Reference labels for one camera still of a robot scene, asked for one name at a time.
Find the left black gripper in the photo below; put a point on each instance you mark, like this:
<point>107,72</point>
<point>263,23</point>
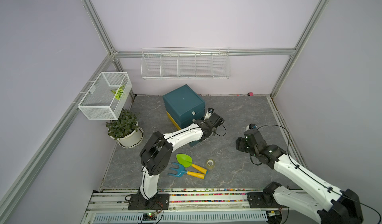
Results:
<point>214,131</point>

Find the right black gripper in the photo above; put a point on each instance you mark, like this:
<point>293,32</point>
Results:
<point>239,143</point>

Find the teal three-drawer cabinet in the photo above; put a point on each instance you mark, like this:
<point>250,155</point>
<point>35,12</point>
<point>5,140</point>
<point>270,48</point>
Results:
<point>184,107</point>

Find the yellow tape roll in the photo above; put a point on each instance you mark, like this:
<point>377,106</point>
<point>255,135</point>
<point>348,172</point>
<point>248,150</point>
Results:
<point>210,163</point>

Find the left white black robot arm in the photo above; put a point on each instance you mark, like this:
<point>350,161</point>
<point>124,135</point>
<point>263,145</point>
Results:
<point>157,152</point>

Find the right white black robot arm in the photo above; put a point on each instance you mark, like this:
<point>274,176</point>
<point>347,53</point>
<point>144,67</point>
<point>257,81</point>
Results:
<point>325,203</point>

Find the green toy shovel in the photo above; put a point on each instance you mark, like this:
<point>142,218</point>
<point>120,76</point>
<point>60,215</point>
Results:
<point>187,161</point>

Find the blue toy rake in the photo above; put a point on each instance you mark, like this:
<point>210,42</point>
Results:
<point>180,171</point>

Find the potted green plant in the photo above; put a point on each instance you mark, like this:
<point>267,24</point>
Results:
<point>126,130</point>

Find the green leaf toy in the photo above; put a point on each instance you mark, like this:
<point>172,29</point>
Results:
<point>118,92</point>

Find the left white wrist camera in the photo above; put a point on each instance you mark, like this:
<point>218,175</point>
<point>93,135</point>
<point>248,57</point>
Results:
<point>209,113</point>

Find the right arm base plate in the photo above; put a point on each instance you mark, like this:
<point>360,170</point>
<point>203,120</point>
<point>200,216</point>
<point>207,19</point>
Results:
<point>258,200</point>

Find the white wire wall shelf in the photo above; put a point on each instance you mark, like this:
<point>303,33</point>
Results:
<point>185,63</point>

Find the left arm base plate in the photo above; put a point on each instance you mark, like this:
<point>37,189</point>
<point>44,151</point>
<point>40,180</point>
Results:
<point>159,202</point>

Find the white wire mesh basket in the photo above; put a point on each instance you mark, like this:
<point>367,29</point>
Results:
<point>99,102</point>

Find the white vented cable duct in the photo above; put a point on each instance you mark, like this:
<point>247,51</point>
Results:
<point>182,217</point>

